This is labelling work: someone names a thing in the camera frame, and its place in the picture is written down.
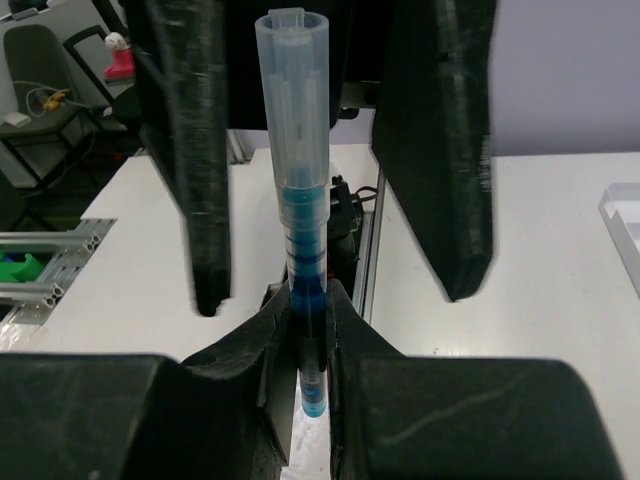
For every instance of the aluminium extrusion frame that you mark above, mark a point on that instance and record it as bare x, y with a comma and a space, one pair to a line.
63, 254

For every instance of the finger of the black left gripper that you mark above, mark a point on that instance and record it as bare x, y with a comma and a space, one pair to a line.
431, 134

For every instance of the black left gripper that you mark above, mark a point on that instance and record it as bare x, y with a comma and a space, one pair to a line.
182, 65

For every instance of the green plastic part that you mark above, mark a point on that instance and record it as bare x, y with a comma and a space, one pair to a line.
19, 268

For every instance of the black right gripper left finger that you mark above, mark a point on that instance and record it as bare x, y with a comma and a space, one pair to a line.
223, 413

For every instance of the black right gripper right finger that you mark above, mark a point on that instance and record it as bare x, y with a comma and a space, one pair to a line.
394, 416

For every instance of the grey office chair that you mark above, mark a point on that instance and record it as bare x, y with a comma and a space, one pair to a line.
45, 92

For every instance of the teal gel pen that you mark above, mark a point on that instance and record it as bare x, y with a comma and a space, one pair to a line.
305, 216

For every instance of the red white toy figure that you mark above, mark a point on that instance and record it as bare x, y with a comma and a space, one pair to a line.
122, 66

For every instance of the white compartment tray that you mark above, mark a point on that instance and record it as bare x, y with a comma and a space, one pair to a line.
619, 208

